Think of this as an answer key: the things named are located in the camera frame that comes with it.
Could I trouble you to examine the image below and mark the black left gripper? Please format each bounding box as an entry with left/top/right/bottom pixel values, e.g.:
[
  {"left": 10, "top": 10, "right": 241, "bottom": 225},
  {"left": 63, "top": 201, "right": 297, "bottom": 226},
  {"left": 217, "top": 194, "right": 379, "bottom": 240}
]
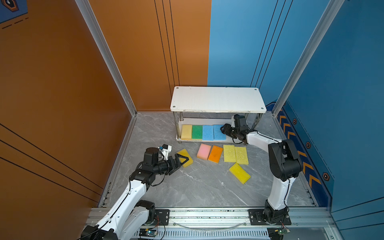
[{"left": 153, "top": 154, "right": 188, "bottom": 176}]

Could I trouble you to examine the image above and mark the blue sponge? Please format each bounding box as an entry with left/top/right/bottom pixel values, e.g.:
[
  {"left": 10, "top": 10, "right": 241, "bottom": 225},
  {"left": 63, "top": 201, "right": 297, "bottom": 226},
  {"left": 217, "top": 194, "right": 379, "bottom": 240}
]
[
  {"left": 202, "top": 125, "right": 214, "bottom": 141},
  {"left": 213, "top": 125, "right": 227, "bottom": 141}
]

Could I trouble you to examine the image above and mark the pale yellow sponge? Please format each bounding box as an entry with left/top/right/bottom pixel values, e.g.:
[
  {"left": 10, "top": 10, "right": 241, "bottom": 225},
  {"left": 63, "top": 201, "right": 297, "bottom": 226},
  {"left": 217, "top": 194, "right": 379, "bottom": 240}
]
[{"left": 181, "top": 125, "right": 193, "bottom": 140}]

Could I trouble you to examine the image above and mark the green sponge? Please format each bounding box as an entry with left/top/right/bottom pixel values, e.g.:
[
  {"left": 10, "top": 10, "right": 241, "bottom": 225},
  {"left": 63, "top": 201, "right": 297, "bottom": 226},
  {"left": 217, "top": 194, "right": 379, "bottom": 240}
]
[{"left": 192, "top": 125, "right": 203, "bottom": 140}]

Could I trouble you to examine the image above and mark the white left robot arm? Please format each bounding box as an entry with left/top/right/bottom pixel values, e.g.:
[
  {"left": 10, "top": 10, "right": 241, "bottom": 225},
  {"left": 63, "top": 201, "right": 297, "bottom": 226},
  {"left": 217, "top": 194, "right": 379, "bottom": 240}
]
[{"left": 79, "top": 145, "right": 191, "bottom": 240}]

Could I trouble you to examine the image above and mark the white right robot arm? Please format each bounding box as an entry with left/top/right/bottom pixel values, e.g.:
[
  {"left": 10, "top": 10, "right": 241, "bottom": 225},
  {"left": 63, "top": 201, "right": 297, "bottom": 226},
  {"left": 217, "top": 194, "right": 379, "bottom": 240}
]
[{"left": 220, "top": 114, "right": 304, "bottom": 225}]

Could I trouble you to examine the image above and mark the white two-tier shelf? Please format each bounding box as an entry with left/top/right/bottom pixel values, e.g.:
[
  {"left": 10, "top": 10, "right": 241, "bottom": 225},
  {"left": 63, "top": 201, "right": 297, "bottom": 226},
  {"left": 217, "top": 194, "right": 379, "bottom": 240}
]
[{"left": 170, "top": 86, "right": 267, "bottom": 142}]

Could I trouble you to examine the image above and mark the lime porous sponge right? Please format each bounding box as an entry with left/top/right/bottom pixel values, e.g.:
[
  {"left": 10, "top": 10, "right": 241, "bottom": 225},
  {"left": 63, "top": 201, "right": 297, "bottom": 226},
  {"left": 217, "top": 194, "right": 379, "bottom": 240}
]
[{"left": 235, "top": 147, "right": 249, "bottom": 165}]

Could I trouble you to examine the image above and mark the lime porous sponge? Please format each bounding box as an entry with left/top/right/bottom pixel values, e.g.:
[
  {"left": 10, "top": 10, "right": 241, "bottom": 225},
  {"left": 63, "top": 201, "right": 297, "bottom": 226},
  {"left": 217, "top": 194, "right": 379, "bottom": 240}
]
[
  {"left": 223, "top": 145, "right": 237, "bottom": 163},
  {"left": 235, "top": 147, "right": 249, "bottom": 165}
]

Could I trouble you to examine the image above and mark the pink sponge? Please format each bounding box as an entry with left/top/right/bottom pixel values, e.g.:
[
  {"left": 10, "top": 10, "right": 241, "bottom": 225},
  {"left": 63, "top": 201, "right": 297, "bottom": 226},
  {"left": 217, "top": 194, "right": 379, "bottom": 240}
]
[{"left": 197, "top": 144, "right": 212, "bottom": 160}]

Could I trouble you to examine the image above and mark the lime porous sponge left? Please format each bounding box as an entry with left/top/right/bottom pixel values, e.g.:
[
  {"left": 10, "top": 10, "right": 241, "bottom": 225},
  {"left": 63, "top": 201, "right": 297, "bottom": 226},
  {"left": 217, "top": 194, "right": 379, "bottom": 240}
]
[{"left": 223, "top": 145, "right": 237, "bottom": 163}]

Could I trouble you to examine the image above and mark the orange sponge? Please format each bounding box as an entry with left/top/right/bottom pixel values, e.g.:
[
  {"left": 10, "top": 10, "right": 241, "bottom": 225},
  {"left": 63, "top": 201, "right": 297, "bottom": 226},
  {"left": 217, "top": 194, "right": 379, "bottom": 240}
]
[{"left": 208, "top": 146, "right": 223, "bottom": 164}]

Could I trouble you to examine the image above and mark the bright yellow sponge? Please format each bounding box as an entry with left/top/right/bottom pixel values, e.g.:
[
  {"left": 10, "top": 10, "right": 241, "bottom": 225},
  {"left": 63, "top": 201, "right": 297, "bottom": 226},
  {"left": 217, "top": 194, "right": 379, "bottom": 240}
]
[{"left": 229, "top": 163, "right": 251, "bottom": 185}]

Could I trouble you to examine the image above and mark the green circuit board left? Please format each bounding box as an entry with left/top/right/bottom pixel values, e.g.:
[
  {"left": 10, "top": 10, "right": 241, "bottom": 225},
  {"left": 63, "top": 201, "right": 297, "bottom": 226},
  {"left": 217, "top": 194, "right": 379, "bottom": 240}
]
[{"left": 139, "top": 229, "right": 159, "bottom": 239}]

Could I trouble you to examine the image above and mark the green circuit board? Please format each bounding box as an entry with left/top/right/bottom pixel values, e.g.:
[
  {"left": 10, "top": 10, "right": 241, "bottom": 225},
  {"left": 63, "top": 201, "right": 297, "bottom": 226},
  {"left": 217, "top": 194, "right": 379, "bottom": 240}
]
[
  {"left": 267, "top": 228, "right": 291, "bottom": 240},
  {"left": 139, "top": 229, "right": 159, "bottom": 239}
]

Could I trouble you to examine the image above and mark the green circuit board right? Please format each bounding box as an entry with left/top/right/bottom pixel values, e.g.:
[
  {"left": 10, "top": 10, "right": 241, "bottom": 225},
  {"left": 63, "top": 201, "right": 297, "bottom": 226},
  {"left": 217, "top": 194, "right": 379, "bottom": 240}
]
[{"left": 267, "top": 228, "right": 291, "bottom": 240}]

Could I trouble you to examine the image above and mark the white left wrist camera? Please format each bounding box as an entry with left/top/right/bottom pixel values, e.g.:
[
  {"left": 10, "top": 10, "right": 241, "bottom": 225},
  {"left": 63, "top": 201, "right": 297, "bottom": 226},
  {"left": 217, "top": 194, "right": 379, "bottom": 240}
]
[{"left": 158, "top": 144, "right": 172, "bottom": 161}]

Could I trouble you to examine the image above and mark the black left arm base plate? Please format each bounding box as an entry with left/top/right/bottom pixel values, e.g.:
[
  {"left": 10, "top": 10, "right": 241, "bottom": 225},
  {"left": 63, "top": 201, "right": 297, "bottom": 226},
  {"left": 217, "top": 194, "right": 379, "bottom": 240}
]
[{"left": 151, "top": 208, "right": 170, "bottom": 226}]

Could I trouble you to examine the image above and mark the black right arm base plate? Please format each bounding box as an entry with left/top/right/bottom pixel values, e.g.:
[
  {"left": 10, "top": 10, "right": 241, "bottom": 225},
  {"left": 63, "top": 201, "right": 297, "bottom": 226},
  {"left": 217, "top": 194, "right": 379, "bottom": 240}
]
[{"left": 248, "top": 209, "right": 292, "bottom": 226}]

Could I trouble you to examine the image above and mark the aluminium front rail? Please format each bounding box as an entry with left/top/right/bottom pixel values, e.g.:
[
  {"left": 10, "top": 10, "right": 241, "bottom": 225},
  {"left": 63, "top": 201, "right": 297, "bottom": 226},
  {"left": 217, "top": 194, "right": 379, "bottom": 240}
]
[{"left": 78, "top": 206, "right": 344, "bottom": 240}]

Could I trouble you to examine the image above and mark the aluminium corner post right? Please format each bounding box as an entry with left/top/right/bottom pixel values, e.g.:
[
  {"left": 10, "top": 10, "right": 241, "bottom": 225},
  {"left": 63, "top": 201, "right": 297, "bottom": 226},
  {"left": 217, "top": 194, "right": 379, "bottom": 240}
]
[{"left": 272, "top": 0, "right": 345, "bottom": 117}]

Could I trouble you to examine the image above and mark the aluminium corner post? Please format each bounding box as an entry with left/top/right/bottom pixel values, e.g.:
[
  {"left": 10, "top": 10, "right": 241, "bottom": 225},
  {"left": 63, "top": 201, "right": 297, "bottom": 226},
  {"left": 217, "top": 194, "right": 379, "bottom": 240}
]
[
  {"left": 75, "top": 0, "right": 137, "bottom": 117},
  {"left": 272, "top": 0, "right": 345, "bottom": 117}
]

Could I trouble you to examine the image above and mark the aluminium corner post left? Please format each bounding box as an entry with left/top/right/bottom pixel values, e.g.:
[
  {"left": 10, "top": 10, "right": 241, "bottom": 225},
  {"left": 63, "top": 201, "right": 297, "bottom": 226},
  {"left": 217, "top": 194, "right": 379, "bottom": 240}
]
[{"left": 75, "top": 0, "right": 137, "bottom": 117}]

